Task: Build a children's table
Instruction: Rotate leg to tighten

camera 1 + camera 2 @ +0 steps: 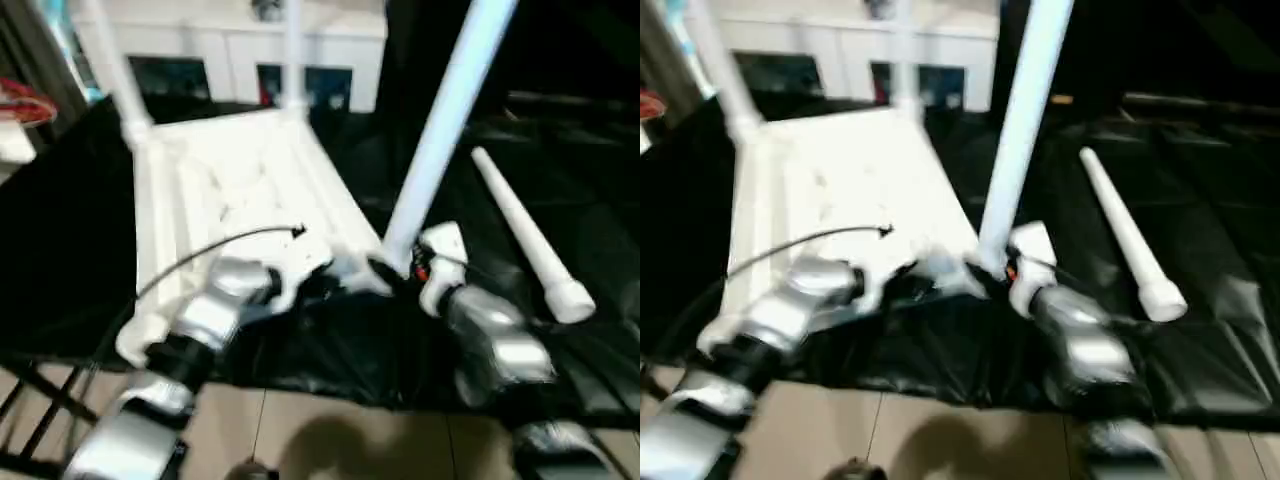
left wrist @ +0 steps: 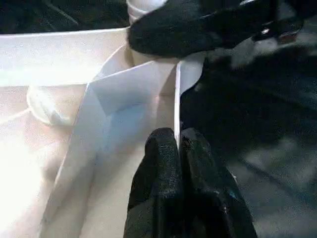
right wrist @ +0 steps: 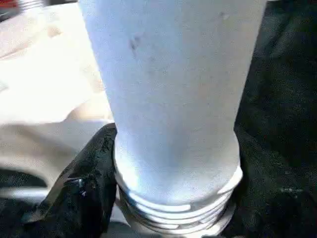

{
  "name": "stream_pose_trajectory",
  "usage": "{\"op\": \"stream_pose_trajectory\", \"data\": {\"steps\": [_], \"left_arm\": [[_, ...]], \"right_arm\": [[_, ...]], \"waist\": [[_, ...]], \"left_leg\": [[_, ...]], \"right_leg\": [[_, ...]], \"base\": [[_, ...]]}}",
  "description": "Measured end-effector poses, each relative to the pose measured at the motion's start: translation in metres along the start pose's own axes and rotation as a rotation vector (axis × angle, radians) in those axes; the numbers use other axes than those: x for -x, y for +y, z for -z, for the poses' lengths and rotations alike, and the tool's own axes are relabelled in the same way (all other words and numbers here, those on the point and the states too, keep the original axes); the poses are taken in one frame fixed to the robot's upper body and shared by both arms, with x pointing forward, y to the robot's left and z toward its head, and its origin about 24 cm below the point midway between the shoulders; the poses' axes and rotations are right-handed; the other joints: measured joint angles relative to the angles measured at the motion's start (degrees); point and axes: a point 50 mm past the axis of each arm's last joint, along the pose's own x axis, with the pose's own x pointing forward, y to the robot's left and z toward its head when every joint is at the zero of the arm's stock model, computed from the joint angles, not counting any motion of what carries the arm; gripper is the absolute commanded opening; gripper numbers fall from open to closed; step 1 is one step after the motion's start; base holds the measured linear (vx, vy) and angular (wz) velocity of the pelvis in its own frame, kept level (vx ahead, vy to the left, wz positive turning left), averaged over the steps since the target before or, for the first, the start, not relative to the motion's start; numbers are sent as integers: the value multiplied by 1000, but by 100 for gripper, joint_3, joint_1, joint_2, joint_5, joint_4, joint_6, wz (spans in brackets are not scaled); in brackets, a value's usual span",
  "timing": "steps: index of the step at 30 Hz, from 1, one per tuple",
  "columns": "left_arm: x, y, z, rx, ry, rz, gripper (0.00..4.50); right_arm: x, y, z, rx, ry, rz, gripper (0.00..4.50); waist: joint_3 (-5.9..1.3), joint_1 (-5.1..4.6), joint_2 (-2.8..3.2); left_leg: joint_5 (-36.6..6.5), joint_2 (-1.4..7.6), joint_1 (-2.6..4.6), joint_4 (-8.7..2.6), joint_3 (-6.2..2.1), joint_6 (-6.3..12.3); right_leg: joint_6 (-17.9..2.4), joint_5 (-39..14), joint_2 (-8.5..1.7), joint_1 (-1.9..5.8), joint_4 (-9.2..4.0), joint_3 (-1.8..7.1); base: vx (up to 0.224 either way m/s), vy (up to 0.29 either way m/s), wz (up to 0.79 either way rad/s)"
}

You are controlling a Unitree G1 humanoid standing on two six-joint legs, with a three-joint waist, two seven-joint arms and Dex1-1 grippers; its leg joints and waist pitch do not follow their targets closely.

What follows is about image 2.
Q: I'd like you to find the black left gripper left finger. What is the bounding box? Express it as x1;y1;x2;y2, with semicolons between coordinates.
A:
123;127;185;238

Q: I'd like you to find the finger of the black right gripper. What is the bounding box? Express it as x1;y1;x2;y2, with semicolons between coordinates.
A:
127;0;239;58

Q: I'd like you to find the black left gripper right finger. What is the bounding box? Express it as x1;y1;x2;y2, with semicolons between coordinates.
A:
178;128;258;238

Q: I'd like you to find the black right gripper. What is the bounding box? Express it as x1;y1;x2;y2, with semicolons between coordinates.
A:
233;0;317;48

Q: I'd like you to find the white plastic table leg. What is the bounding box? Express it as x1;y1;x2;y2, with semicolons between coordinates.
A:
126;0;169;24

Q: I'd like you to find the white plastic table top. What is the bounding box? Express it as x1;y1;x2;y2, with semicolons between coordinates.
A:
0;27;207;238

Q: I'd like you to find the black work mat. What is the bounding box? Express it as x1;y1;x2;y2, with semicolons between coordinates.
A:
0;0;317;238

